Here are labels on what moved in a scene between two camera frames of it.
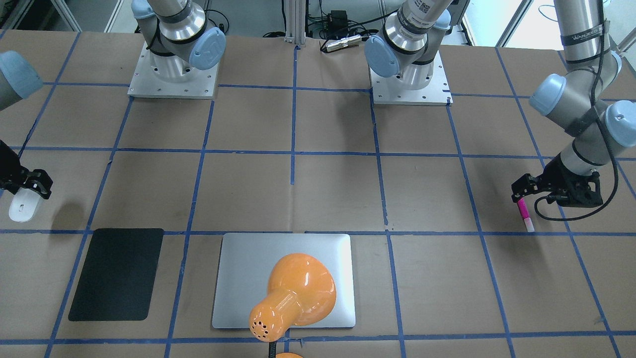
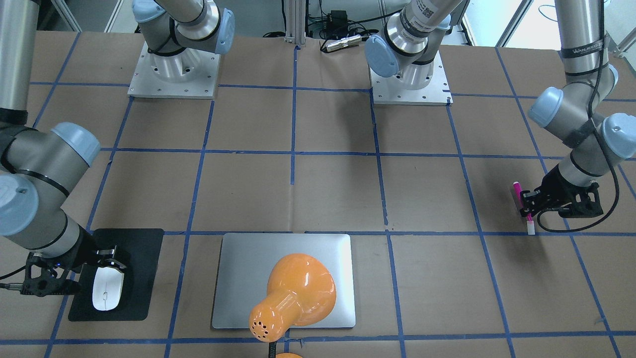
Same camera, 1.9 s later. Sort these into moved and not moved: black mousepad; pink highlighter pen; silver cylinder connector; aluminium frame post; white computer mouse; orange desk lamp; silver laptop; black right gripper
Moved: white computer mouse; pink highlighter pen; black right gripper
Not moved: aluminium frame post; silver laptop; orange desk lamp; black mousepad; silver cylinder connector
